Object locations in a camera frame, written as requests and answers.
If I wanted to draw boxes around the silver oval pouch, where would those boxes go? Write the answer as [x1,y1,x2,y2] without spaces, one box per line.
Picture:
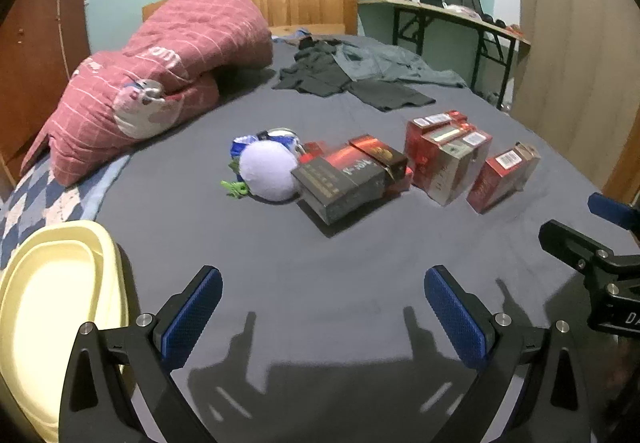
[257,127,303,154]

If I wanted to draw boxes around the grey zip jacket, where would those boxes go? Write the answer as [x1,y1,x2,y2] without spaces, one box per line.
[335,40,468,89]

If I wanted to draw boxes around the white plastic bag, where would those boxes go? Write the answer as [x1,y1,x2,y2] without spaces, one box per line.
[442,3,482,20]

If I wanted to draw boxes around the black shirt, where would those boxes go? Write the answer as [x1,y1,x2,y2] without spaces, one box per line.
[272,38,353,98]

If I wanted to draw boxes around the small red pack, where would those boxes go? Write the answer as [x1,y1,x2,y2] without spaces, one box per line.
[300,142,328,165]

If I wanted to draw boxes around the pale yellow plastic basin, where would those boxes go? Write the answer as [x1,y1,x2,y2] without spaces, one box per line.
[0,220,132,443]

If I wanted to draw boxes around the pale beige carton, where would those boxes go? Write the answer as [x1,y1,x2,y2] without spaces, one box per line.
[434,140,476,207]

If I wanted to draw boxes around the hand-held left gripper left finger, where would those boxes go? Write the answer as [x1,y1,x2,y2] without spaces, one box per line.
[59,265,223,443]

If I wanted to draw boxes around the red carton pale label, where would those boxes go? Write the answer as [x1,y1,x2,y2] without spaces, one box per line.
[419,123,493,191]

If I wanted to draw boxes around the pink checked quilt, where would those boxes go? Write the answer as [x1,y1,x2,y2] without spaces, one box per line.
[20,0,274,187]

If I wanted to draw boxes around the black shorts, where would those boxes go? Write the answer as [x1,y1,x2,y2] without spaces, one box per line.
[347,80,436,112]

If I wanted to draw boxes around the green plastic toy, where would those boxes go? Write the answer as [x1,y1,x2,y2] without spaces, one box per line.
[221,163,249,199]

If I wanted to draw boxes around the brown wooden wardrobe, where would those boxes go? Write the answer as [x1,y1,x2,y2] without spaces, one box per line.
[0,0,92,184]

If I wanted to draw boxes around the black and red box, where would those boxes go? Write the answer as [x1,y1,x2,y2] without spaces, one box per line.
[291,146,388,225]

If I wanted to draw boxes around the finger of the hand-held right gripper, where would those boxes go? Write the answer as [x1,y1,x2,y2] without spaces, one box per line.
[538,220,619,275]
[587,193,640,229]

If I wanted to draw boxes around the purple round plush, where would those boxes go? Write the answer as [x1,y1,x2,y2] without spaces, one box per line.
[238,142,299,201]

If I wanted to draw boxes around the blue cloth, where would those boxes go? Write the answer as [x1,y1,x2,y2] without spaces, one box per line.
[272,27,313,43]

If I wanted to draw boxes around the blue tissue packet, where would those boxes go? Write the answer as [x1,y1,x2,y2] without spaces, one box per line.
[231,136,258,159]

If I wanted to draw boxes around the dark red box gold emblem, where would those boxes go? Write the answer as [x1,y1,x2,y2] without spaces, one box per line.
[348,135,408,194]

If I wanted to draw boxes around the blue white checkered blanket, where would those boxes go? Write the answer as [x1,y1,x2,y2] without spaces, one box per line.
[0,153,132,269]

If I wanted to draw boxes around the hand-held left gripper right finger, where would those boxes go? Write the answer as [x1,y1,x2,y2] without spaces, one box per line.
[424,265,598,443]

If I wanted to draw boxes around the red carton barcode label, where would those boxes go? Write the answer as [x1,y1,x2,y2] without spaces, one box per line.
[466,142,542,214]

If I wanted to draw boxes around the wooden folding desk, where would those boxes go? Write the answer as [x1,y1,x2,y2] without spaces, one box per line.
[358,0,532,96]

